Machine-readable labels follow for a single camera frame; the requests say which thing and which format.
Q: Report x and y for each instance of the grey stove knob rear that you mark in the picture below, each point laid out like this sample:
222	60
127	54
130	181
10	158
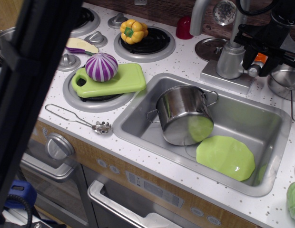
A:
116	21

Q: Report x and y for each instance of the grey oven door handle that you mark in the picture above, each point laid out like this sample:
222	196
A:
61	174

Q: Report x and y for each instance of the silver toy faucet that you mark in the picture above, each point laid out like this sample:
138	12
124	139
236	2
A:
227	72

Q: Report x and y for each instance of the silver oven dial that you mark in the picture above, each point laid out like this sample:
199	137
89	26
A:
57	147

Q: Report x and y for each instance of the steel pot left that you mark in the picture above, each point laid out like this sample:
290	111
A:
5	39

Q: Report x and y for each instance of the yellow toy bell pepper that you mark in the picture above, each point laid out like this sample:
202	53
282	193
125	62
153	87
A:
132	31

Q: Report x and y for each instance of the grey stove knob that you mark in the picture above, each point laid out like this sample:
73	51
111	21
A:
116	21
97	39
69	62

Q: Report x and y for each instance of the rear left stove burner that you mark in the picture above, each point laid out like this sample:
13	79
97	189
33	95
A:
87	22

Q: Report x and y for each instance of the blue clamp with cable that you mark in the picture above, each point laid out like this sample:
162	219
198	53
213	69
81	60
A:
21	195

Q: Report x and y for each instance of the steel pan right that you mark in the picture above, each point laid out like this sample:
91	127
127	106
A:
281	81

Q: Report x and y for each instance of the steel pot in sink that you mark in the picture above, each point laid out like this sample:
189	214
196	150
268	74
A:
183	114

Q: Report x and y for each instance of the orange toy carrot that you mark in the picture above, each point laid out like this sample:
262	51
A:
261	58

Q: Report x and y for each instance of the green plastic plate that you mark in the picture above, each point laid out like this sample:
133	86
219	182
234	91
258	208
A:
226	155

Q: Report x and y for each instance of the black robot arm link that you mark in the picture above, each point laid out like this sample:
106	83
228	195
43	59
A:
31	59

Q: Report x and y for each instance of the green cutting board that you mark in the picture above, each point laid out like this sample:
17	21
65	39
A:
129	78

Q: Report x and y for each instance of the grey sink basin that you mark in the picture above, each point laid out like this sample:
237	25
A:
262	128

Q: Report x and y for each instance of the front stove burner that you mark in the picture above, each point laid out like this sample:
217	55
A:
74	100

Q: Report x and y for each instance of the purple striped toy onion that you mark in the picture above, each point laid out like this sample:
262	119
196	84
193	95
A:
101	67

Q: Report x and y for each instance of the steel pot lid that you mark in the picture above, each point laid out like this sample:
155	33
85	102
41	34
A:
210	48

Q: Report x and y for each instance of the clear faucet knob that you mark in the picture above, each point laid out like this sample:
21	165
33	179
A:
224	12

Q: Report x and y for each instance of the toy eggplant half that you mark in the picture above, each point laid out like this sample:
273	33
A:
78	45

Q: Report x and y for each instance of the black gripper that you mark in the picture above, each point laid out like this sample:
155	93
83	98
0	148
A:
268	41

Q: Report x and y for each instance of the grey dishwasher door handle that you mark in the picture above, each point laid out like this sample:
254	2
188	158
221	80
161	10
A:
152	220

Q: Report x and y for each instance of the green toy cabbage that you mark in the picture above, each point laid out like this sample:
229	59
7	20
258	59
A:
290	200

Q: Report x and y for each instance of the stove burner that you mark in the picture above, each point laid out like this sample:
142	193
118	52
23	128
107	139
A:
74	100
87	22
157	45

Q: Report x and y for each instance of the rear right stove burner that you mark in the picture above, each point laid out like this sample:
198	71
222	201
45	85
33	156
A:
157	45

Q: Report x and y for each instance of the grey stove knob middle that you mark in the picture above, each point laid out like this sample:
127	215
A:
97	39

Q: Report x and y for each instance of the silver faucet lever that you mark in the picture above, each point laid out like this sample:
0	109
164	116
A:
254	69

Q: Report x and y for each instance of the red plastic cup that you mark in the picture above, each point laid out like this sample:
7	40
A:
183	28

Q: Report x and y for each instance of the grey stove knob front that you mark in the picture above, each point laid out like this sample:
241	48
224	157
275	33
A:
69	62

